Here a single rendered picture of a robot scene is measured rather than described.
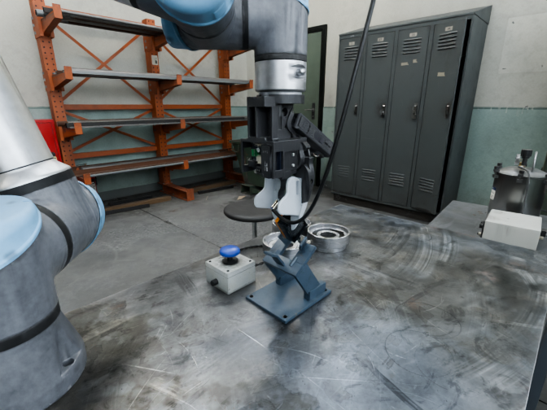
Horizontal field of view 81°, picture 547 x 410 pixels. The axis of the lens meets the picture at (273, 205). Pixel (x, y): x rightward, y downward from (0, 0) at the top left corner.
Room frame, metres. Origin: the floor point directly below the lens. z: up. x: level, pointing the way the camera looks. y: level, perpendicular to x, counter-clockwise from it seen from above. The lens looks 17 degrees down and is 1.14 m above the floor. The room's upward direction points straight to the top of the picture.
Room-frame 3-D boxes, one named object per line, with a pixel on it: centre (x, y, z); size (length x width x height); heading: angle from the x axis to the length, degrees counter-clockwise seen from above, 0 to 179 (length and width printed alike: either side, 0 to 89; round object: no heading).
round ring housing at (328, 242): (0.74, -0.14, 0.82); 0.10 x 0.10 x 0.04
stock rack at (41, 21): (4.07, 1.28, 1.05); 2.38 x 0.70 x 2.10; 136
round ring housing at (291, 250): (0.68, -0.03, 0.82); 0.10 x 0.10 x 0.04
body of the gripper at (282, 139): (0.49, -0.01, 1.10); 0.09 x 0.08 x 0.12; 135
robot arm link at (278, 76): (0.50, -0.01, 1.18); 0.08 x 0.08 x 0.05
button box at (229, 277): (0.57, 0.09, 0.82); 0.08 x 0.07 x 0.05; 136
